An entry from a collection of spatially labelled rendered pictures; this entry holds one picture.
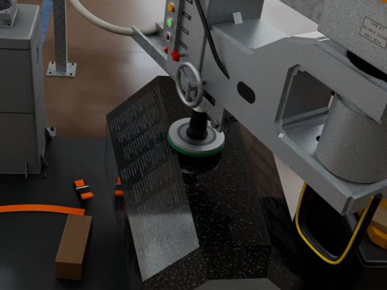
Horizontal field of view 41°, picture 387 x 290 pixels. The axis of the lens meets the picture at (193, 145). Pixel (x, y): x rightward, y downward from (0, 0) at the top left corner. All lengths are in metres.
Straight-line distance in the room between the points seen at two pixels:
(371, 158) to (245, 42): 0.49
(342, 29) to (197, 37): 0.60
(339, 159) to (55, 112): 2.55
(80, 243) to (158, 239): 0.80
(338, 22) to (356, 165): 0.34
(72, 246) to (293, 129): 1.38
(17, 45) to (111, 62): 1.64
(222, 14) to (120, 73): 2.47
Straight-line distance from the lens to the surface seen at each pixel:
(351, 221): 1.98
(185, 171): 1.88
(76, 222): 2.61
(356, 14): 1.14
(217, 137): 1.98
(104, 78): 3.95
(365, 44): 1.14
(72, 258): 2.46
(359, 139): 1.25
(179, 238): 1.71
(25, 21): 2.77
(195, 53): 1.67
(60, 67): 3.99
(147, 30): 2.18
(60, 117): 3.52
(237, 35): 1.55
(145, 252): 1.79
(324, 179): 1.34
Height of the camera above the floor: 2.01
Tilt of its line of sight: 37 degrees down
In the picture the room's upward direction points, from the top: 9 degrees clockwise
